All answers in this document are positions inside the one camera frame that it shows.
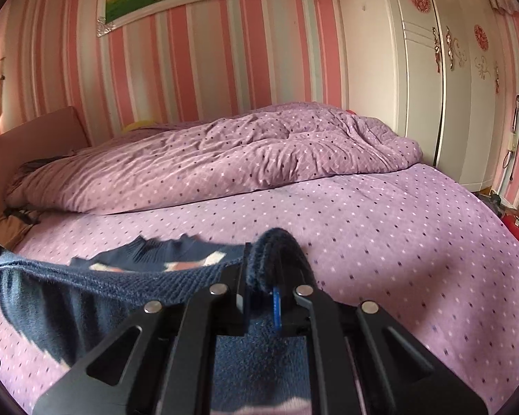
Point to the navy diamond pattern sweater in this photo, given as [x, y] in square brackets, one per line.
[47, 302]

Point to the bed with purple dotted sheet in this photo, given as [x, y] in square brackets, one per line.
[393, 246]

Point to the purple dotted duvet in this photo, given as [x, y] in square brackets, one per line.
[242, 151]

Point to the dark cloth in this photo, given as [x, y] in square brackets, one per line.
[24, 215]

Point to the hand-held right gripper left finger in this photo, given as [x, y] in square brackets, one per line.
[235, 302]

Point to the brown pillow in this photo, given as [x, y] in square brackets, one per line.
[4, 230]

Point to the white wardrobe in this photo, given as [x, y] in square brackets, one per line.
[380, 73]

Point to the yellow soft object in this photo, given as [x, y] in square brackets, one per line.
[137, 126]

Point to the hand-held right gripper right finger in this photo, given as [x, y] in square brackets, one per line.
[277, 311]

